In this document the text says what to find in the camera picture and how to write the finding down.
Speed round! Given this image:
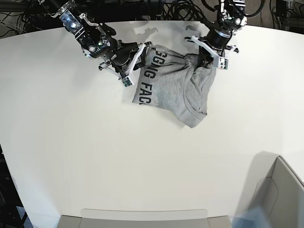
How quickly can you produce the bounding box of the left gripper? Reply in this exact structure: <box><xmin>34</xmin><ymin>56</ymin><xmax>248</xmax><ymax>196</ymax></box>
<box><xmin>197</xmin><ymin>28</ymin><xmax>231</xmax><ymax>68</ymax></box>

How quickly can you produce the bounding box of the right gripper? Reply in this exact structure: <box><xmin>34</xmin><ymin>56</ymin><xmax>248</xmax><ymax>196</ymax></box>
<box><xmin>110</xmin><ymin>41</ymin><xmax>149</xmax><ymax>73</ymax></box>

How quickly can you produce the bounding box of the grey T-shirt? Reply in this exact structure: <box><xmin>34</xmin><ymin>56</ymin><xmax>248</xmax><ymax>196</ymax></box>
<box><xmin>133</xmin><ymin>45</ymin><xmax>216</xmax><ymax>128</ymax></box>

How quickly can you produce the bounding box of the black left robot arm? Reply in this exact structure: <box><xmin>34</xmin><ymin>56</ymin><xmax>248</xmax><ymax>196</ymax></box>
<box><xmin>198</xmin><ymin>0</ymin><xmax>247</xmax><ymax>69</ymax></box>

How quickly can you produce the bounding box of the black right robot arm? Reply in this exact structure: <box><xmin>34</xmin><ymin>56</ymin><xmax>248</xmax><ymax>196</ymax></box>
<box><xmin>50</xmin><ymin>0</ymin><xmax>152</xmax><ymax>77</ymax></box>

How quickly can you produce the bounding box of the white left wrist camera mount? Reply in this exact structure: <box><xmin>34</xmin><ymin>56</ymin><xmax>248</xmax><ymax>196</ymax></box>
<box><xmin>184</xmin><ymin>36</ymin><xmax>239</xmax><ymax>70</ymax></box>

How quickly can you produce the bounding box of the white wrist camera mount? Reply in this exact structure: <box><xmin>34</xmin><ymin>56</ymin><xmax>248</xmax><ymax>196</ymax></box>
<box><xmin>184</xmin><ymin>36</ymin><xmax>239</xmax><ymax>70</ymax></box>
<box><xmin>98</xmin><ymin>41</ymin><xmax>152</xmax><ymax>87</ymax></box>

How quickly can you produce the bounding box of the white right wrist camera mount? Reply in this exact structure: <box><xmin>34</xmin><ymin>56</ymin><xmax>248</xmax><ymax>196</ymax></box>
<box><xmin>98</xmin><ymin>41</ymin><xmax>152</xmax><ymax>87</ymax></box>

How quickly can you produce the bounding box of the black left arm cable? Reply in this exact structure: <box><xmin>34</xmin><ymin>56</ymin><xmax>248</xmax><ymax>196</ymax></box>
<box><xmin>200</xmin><ymin>0</ymin><xmax>220</xmax><ymax>30</ymax></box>

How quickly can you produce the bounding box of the coiled black cable bundle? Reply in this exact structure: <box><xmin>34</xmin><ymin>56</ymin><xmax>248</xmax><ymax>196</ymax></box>
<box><xmin>163</xmin><ymin>0</ymin><xmax>209</xmax><ymax>22</ymax></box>

